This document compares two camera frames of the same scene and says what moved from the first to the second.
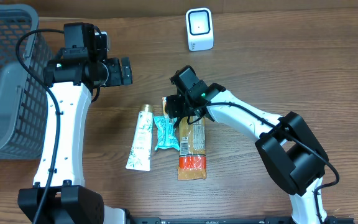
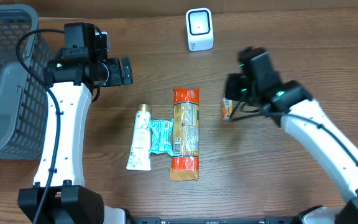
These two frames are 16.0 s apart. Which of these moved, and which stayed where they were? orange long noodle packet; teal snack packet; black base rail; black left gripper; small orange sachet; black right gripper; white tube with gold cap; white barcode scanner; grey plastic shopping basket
Moved: black right gripper; teal snack packet; small orange sachet; orange long noodle packet
Stayed: white tube with gold cap; white barcode scanner; black left gripper; black base rail; grey plastic shopping basket
